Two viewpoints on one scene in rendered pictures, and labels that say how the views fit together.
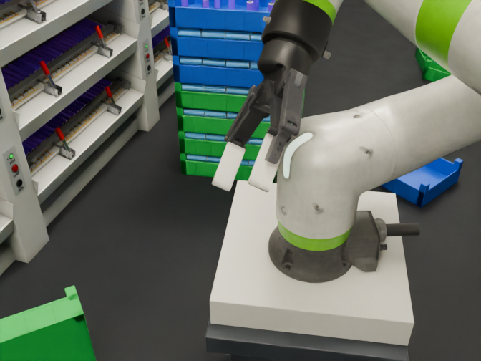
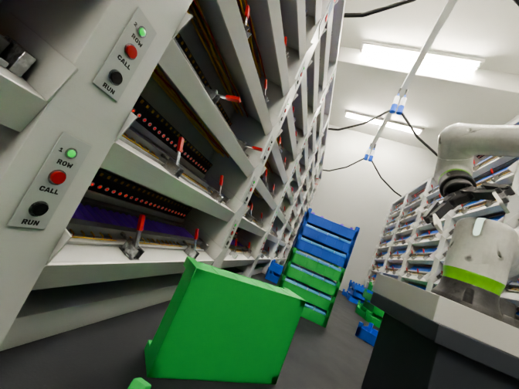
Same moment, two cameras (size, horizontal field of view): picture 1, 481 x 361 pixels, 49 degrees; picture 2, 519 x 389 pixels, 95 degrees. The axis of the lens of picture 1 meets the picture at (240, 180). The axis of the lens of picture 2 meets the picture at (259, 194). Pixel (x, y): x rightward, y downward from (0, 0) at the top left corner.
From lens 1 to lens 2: 0.86 m
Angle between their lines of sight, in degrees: 45
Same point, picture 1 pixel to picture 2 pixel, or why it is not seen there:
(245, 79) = (330, 257)
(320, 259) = (493, 300)
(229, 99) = (318, 265)
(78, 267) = not seen: hidden behind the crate
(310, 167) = (500, 227)
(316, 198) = (500, 248)
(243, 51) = (334, 243)
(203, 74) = (310, 248)
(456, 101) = not seen: outside the picture
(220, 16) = (330, 224)
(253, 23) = (344, 231)
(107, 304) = not seen: hidden behind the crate
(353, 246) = (502, 303)
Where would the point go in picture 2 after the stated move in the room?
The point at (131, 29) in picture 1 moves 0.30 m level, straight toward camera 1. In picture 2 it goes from (266, 226) to (282, 230)
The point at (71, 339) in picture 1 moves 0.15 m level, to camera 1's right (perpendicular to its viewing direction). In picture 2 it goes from (288, 321) to (346, 345)
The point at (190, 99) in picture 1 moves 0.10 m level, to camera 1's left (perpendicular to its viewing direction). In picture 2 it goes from (298, 258) to (281, 252)
